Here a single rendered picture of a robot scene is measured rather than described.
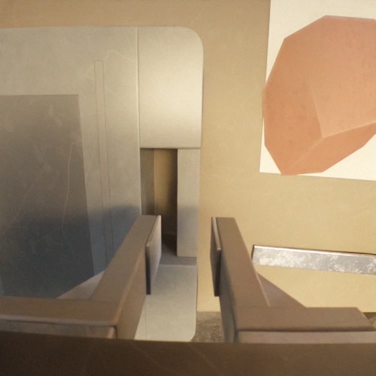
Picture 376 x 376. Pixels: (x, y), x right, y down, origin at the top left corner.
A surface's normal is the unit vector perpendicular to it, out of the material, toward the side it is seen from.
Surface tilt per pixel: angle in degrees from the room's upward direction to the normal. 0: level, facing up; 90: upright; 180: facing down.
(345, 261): 3
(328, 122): 11
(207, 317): 0
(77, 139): 0
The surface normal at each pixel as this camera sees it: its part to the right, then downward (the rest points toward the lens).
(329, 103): -0.11, 0.07
